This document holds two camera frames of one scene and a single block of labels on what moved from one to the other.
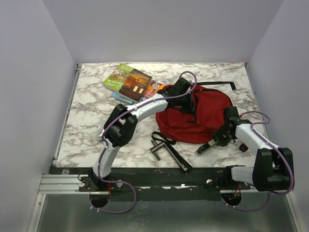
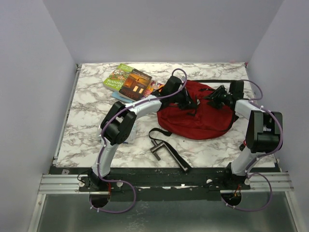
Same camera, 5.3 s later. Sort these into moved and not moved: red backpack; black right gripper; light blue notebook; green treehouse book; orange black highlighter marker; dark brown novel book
Moved: black right gripper; red backpack
Not moved: orange black highlighter marker; green treehouse book; light blue notebook; dark brown novel book
